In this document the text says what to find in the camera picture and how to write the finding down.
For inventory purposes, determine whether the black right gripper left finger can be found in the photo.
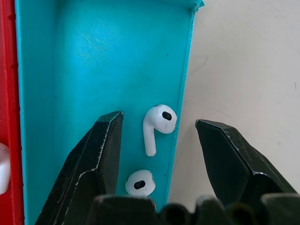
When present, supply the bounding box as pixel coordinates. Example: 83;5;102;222
34;111;124;225

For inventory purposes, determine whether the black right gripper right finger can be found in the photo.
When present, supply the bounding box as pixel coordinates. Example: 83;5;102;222
195;119;300;208

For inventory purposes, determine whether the white earbud charging case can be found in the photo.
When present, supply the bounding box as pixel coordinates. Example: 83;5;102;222
0;142;11;195

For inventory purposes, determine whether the white earbud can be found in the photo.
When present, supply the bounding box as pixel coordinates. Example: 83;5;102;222
142;104;178;157
125;169;156;197

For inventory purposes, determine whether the teal plastic tray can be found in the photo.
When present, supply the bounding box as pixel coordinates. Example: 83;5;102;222
14;0;206;225

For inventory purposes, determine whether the red plastic tray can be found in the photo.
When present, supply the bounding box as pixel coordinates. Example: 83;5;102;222
0;0;25;225

